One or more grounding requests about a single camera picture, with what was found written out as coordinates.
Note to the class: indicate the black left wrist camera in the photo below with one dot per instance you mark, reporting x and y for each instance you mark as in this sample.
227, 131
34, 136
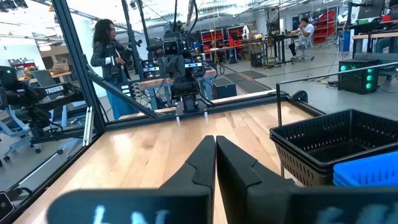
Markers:
171, 47

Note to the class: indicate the black floor mat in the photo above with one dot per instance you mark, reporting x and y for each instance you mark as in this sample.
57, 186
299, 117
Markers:
248, 84

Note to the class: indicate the light blue office chair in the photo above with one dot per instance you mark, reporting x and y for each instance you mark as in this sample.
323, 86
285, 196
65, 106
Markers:
15, 127

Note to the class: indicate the black storage box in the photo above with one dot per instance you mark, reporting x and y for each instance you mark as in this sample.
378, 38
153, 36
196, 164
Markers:
224, 90

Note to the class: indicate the seated person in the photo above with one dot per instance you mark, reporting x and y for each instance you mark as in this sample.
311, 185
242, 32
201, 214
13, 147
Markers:
306, 31

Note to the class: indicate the wooden top desk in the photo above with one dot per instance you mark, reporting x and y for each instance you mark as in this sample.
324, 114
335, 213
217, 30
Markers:
373, 35

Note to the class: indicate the shelving with red bins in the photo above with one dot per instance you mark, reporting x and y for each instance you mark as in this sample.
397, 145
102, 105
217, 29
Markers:
208, 39

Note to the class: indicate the grey swivel office chair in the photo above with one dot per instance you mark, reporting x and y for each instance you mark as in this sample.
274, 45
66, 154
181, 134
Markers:
303, 46

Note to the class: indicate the silver metal frame bracket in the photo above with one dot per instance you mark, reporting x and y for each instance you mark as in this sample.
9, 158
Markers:
88, 126

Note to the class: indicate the black computer monitor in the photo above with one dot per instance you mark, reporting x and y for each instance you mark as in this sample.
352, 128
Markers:
371, 9

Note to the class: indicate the black computer tower green lights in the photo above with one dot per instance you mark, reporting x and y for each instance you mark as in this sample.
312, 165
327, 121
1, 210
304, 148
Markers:
357, 77

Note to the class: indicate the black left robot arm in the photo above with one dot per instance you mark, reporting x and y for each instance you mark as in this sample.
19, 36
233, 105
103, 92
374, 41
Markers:
186, 93

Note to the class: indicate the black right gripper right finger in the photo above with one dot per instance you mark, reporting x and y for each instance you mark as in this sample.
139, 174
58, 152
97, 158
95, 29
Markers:
311, 208

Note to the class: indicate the woven wicker basket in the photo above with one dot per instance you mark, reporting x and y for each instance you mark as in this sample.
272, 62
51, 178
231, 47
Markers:
61, 66

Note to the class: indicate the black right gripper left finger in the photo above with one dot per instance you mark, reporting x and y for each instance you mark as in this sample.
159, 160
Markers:
130, 208

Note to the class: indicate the black thin metal shelf frame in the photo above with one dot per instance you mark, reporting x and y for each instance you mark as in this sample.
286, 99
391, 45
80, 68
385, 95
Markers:
278, 104

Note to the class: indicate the black table-level camera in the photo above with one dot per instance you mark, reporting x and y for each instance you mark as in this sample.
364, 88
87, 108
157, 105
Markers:
5, 205

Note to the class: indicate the black standing desk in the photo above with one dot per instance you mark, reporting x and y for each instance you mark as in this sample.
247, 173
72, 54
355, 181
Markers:
280, 39

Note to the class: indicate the black aluminium table frame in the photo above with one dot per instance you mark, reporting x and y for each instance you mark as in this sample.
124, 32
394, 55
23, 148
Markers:
77, 62

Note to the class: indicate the standing person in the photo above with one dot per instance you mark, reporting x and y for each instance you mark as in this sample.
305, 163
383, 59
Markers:
107, 56

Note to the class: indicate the blue barrel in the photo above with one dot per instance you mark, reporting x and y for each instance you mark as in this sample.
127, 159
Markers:
346, 40

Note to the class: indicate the neighbouring station black robot arm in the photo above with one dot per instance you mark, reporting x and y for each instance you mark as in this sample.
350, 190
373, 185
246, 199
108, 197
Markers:
54, 91

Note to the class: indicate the rack of red bins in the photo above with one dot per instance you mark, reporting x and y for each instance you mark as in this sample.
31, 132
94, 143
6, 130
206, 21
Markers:
326, 28

